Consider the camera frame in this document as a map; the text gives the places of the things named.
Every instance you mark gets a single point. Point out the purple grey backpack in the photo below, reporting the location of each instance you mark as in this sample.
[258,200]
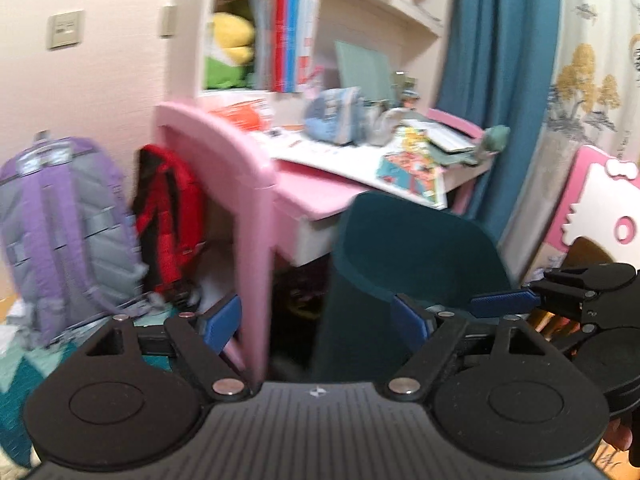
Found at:
[65,230]

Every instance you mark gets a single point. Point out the person's right hand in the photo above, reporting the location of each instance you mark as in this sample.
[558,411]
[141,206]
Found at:
[622,437]

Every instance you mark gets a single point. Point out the white patterned curtain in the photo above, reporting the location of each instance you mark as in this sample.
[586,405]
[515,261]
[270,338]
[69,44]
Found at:
[590,60]

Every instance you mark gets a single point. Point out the pink desk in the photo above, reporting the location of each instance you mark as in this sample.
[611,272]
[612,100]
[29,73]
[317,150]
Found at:
[250,180]

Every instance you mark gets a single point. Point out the orange white packet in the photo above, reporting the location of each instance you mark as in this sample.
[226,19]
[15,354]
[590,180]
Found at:
[245,115]

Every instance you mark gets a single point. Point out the blue pencil case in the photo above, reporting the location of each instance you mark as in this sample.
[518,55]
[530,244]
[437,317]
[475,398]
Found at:
[332,117]

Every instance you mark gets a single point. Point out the orange printed blanket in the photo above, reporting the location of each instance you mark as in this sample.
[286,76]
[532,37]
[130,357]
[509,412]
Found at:
[612,467]

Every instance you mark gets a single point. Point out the grey dotted pouch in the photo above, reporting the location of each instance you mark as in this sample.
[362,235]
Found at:
[390,122]

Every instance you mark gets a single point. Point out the pale green board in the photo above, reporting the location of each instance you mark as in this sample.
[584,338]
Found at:
[362,70]

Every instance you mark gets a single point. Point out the green notebook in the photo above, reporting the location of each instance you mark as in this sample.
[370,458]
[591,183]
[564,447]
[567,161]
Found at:
[445,140]

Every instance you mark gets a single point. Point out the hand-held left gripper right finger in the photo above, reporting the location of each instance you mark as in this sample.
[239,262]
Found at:
[412,322]

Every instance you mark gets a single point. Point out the red black backpack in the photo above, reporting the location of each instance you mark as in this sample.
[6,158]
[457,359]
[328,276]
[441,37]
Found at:
[170,210]

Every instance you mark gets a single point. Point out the white wall switch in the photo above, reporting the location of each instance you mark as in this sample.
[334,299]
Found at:
[66,30]

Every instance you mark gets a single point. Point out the white paper sheets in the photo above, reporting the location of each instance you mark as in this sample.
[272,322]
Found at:
[12,327]

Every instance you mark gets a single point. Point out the row of upright binders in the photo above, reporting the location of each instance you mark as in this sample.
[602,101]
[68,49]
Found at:
[287,35]

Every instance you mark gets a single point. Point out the desk pen holder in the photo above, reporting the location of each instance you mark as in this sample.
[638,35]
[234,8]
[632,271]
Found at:
[406,87]

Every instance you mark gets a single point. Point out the blue curtain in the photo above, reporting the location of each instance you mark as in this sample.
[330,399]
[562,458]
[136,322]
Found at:
[500,85]

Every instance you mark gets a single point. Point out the pink white cat board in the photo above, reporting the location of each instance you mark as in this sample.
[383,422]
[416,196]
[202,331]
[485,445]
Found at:
[600,200]

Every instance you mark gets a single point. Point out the green clamp gadget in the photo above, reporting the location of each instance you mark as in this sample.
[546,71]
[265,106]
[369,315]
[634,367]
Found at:
[492,140]

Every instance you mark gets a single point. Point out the beige light switch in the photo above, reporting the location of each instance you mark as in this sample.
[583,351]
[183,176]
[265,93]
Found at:
[168,21]

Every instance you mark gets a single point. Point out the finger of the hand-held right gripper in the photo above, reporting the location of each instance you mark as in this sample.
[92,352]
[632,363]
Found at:
[500,302]

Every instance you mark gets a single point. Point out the large white paper sheet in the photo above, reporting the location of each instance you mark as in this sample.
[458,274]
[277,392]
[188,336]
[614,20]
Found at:
[325,157]

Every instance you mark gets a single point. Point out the colourful comic book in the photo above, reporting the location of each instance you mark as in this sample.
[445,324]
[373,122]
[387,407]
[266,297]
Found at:
[412,170]

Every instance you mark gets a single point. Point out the yellow green plush toy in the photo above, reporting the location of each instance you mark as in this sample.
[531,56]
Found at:
[230,45]

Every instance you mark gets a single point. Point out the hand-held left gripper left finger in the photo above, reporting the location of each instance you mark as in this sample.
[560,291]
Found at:
[222,322]

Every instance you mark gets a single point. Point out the cream bookshelf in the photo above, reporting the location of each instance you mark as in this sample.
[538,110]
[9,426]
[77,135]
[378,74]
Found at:
[360,15]

